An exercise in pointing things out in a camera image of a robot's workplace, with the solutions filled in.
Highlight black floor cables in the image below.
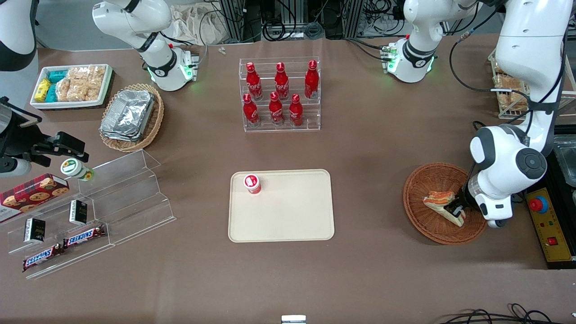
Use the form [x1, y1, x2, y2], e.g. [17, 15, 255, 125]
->
[439, 303, 576, 324]

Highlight red tartan cookie box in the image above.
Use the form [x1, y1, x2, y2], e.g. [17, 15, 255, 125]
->
[0, 174, 70, 223]

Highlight small black white box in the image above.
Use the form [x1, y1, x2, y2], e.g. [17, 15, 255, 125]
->
[24, 218, 46, 244]
[69, 200, 88, 225]

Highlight black base cables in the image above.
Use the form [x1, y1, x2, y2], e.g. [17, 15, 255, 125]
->
[346, 38, 390, 62]

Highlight cream plastic bag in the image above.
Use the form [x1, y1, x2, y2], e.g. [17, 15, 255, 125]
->
[169, 4, 225, 45]

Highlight green sunflower lidded cup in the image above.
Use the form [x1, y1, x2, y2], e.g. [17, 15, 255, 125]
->
[61, 158, 95, 182]

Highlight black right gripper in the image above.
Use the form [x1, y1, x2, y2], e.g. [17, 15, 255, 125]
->
[0, 122, 89, 168]

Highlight red cola bottle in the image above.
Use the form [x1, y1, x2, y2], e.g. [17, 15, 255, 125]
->
[289, 94, 304, 126]
[246, 62, 263, 100]
[274, 62, 290, 100]
[304, 60, 320, 99]
[269, 91, 284, 126]
[243, 93, 260, 126]

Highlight red white lidded cup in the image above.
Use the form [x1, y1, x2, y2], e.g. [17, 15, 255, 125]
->
[243, 174, 262, 194]

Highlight clear acrylic tiered stand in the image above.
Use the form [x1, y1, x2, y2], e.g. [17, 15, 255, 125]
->
[0, 149, 177, 280]

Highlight white rectangular snack bin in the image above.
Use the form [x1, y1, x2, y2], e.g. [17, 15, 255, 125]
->
[30, 64, 113, 110]

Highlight clear acrylic bottle rack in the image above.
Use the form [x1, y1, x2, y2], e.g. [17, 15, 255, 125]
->
[238, 56, 321, 133]

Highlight clear fried snack bag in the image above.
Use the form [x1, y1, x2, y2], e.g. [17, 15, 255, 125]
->
[497, 85, 531, 112]
[493, 63, 512, 87]

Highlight beige plastic serving tray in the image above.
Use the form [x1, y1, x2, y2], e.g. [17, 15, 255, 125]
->
[228, 169, 335, 243]

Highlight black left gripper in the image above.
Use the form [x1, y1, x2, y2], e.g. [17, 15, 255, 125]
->
[445, 187, 479, 221]

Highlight black background cable bundle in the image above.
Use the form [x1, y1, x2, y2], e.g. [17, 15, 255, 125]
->
[260, 0, 325, 42]

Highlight yellow snack packet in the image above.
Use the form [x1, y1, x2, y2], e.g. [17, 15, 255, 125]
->
[35, 78, 51, 103]

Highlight white wire rack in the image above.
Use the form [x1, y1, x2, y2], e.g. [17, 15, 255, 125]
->
[488, 47, 532, 120]

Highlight Snickers chocolate bar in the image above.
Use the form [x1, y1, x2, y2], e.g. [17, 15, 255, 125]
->
[63, 225, 107, 249]
[22, 244, 64, 272]

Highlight stacked aluminium foil trays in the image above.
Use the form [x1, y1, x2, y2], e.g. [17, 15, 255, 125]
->
[100, 90, 156, 142]

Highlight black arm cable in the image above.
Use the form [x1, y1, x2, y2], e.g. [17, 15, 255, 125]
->
[449, 28, 500, 93]

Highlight triangular layered sandwich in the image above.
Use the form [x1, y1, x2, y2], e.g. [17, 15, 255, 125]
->
[422, 191, 467, 227]

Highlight metal tray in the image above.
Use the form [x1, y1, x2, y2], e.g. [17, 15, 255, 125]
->
[553, 135, 576, 187]

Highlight yellow black control box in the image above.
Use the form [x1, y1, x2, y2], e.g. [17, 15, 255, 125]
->
[526, 187, 576, 270]

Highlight light wicker basket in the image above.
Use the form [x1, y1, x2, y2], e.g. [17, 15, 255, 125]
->
[99, 83, 165, 153]

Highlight brown wicker basket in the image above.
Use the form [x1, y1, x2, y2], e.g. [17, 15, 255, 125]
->
[403, 162, 490, 246]

